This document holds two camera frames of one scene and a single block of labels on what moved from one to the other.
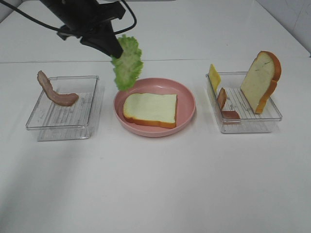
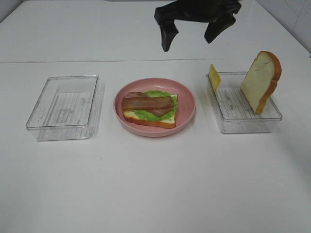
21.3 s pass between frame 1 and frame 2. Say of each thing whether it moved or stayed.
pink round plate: stayed
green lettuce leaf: moved
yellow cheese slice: stayed
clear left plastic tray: stayed
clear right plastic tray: stayed
